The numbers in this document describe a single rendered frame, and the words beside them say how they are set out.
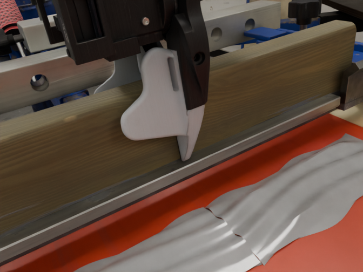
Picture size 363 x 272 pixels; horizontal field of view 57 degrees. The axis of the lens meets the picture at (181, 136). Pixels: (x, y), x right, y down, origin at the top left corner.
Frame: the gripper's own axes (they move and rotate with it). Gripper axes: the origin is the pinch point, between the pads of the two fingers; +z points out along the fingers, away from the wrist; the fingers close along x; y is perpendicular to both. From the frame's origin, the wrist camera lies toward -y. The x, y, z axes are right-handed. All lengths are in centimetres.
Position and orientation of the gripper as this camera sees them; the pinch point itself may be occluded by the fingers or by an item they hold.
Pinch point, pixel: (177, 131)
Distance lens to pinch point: 27.8
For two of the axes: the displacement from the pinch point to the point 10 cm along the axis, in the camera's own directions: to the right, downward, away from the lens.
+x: 5.1, 3.8, -7.7
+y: -8.5, 3.5, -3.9
